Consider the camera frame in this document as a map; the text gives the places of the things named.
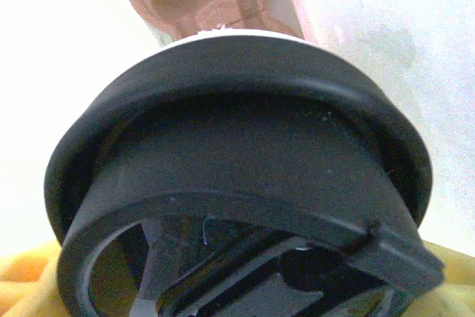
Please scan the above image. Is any black plastic cup lid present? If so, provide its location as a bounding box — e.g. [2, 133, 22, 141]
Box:
[43, 36, 445, 317]

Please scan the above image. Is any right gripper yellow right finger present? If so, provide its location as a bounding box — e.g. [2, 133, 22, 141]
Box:
[404, 241, 475, 317]

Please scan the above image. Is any green paper coffee cup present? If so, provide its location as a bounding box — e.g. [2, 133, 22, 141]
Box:
[163, 27, 309, 45]

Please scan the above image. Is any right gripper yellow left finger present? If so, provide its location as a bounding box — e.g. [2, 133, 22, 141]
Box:
[0, 242, 63, 317]

